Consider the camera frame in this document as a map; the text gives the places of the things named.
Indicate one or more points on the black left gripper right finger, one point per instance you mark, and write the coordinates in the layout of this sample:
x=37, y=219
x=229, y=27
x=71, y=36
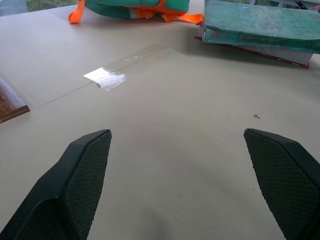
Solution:
x=282, y=180

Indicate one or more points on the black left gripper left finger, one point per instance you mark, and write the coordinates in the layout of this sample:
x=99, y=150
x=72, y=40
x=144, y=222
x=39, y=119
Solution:
x=62, y=190

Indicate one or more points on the green hardcover book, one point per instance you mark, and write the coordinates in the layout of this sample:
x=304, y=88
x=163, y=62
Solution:
x=260, y=23

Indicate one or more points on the small metal screw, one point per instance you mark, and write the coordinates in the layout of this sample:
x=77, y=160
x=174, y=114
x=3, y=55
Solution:
x=256, y=116

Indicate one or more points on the clear adhesive tape strip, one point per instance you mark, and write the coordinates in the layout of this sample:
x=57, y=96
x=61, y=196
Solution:
x=117, y=72

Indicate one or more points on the green orange backpack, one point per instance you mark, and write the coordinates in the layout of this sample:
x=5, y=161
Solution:
x=140, y=8

